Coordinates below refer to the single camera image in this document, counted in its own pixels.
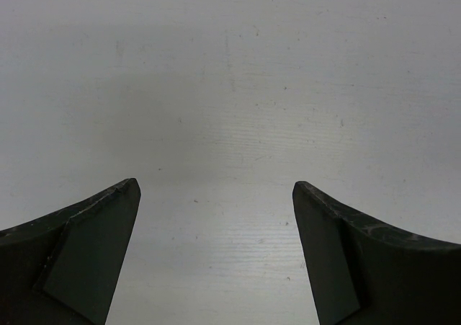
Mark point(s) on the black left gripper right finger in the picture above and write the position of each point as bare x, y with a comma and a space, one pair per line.
364, 271

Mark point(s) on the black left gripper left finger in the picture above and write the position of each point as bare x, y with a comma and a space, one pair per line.
63, 267

